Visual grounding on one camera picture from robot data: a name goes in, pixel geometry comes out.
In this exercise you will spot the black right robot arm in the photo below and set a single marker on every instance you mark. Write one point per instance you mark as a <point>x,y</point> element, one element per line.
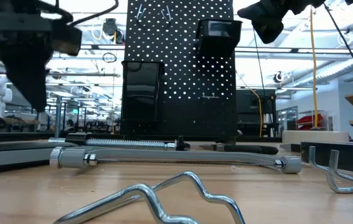
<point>352,1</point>

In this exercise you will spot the chrome zigzag peg hook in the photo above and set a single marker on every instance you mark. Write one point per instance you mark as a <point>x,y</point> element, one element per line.
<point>334,161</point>
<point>151,196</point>
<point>312,155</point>

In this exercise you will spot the black C-clamp silver screw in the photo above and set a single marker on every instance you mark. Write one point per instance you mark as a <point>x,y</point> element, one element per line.
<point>129,144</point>

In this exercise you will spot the black metal pegboard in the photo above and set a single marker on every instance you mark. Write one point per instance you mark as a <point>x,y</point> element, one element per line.
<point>188,118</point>

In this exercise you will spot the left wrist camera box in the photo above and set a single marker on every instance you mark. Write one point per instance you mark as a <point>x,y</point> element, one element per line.
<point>67,37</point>

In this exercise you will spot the curved metal peg hook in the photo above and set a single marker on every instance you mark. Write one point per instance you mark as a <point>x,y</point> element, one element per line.
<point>139,14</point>
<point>167,15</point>

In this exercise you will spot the beige masking tape roll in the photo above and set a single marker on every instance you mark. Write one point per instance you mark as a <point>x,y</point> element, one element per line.
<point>316,137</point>

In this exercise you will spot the small black pegboard bin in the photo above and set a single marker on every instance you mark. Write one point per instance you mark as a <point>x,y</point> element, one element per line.
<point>218,40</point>

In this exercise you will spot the small black ceiling reel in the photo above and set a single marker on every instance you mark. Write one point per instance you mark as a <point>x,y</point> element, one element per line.
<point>278,77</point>

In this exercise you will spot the red storage bins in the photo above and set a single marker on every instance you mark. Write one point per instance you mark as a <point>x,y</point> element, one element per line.
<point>310,121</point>

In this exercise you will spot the tall black pegboard bin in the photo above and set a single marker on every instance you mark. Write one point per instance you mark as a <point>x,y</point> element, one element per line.
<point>142,93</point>

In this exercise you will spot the black background cabinet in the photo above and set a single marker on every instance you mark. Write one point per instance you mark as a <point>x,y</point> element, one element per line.
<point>247,109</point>

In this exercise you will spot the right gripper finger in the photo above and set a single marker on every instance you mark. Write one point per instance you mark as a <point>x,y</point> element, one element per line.
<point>268,31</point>
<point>263,11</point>

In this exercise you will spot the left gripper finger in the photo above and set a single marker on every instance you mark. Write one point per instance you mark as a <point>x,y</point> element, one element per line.
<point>30,81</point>

